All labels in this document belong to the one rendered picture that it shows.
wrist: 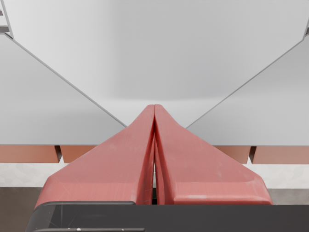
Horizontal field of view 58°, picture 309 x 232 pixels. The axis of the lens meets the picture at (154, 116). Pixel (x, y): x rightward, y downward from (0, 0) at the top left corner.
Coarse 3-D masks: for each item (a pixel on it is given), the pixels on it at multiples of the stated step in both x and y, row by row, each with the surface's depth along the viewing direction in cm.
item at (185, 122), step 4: (120, 120) 21; (124, 120) 21; (128, 120) 21; (132, 120) 21; (176, 120) 21; (180, 120) 21; (184, 120) 21; (188, 120) 21; (192, 120) 21; (196, 120) 21; (124, 124) 21; (128, 124) 21; (180, 124) 21; (184, 124) 21; (188, 124) 21
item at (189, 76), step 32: (64, 64) 18; (96, 64) 18; (128, 64) 18; (160, 64) 18; (192, 64) 18; (224, 64) 18; (256, 64) 18; (96, 96) 20; (128, 96) 20; (160, 96) 20; (192, 96) 19; (224, 96) 19
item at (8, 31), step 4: (0, 0) 16; (0, 4) 17; (0, 8) 19; (0, 12) 18; (4, 12) 17; (0, 16) 18; (4, 16) 18; (0, 20) 18; (4, 20) 18; (0, 24) 18; (4, 24) 18; (8, 24) 17; (0, 28) 18; (4, 28) 18; (8, 28) 18; (308, 28) 18; (0, 32) 17; (4, 32) 17; (8, 32) 17; (308, 32) 17
